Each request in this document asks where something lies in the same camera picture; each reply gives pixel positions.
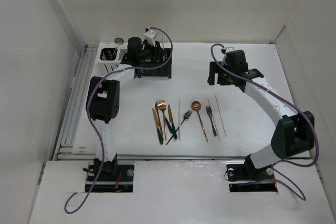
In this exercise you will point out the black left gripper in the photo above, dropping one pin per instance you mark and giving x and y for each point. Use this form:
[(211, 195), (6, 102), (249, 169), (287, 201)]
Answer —
[(157, 52)]

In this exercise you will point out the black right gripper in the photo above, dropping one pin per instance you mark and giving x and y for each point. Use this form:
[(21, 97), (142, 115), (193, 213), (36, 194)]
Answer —
[(215, 68)]

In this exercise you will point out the silver spoon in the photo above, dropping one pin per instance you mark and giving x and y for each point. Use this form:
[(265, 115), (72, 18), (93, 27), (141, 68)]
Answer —
[(118, 42)]

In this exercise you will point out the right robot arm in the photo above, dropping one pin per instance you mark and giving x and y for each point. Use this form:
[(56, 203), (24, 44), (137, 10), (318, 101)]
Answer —
[(294, 130)]

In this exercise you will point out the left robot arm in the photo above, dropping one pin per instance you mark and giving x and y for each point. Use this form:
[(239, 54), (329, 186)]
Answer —
[(103, 103)]

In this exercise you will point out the black slotted utensil container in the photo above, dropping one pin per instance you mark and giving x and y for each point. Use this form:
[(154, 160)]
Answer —
[(156, 69)]

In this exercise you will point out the small copper fork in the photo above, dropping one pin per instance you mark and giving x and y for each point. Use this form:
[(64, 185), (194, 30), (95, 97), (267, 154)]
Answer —
[(210, 114)]

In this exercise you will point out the copper spoon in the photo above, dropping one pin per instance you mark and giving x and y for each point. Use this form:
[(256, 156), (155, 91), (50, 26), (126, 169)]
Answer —
[(196, 106)]

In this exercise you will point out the white slotted utensil container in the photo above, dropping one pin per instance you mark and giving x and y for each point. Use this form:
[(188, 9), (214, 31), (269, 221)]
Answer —
[(109, 59)]

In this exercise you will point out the black fork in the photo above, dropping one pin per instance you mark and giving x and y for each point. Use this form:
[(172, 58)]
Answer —
[(186, 116)]

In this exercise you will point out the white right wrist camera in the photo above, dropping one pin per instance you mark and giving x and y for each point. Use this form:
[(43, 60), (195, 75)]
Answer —
[(225, 51)]

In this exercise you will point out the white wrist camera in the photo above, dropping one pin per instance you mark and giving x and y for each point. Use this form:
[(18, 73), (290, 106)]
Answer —
[(150, 36), (225, 51)]

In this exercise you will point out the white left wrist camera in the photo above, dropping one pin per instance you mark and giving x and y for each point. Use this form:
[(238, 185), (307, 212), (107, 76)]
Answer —
[(150, 36)]

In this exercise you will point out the gold knife green handle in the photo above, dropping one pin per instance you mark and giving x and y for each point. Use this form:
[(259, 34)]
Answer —
[(171, 119), (157, 126)]

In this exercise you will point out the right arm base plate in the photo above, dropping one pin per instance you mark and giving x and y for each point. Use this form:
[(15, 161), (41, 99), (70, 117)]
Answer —
[(242, 181)]

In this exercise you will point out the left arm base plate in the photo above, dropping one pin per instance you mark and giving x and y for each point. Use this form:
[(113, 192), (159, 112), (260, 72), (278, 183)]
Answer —
[(121, 182)]

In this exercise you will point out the aluminium frame rail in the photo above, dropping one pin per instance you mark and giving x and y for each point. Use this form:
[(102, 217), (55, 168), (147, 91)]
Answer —
[(69, 122)]

